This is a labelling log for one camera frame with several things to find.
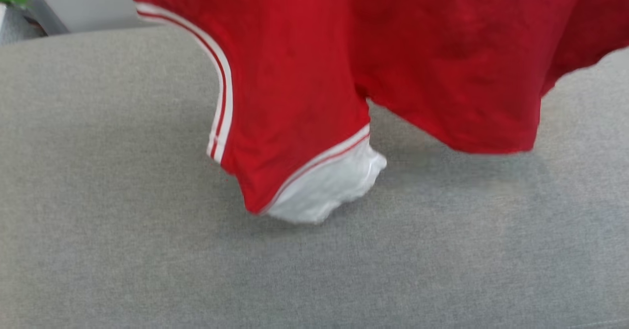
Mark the red basketball jersey garment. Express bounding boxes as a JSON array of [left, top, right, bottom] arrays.
[[114, 0, 629, 225]]

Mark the white perforated box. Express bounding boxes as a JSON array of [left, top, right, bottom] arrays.
[[0, 3, 47, 45]]

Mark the grey metal stand leg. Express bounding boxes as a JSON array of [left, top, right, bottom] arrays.
[[26, 0, 70, 37]]

